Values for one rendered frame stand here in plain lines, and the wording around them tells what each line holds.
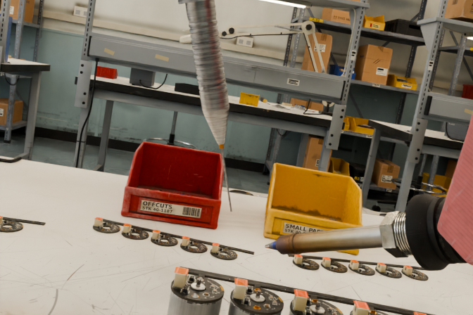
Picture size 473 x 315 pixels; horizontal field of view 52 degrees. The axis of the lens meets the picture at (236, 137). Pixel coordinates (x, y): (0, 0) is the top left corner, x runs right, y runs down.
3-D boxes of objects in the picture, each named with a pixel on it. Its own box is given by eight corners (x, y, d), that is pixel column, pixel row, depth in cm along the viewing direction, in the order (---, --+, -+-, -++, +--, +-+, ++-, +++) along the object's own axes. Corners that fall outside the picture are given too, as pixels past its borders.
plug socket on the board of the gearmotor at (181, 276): (189, 290, 22) (191, 276, 22) (170, 286, 22) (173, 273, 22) (191, 283, 23) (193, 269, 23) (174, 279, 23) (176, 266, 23)
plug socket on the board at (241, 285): (249, 301, 22) (252, 287, 22) (231, 298, 22) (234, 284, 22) (250, 293, 23) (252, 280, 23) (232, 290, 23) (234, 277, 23)
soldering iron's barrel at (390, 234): (271, 266, 20) (416, 259, 15) (266, 228, 20) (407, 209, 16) (294, 261, 21) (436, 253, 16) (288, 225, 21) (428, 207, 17)
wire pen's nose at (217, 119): (203, 143, 20) (198, 108, 20) (229, 138, 20) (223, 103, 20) (212, 149, 19) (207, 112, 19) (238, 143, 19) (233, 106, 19)
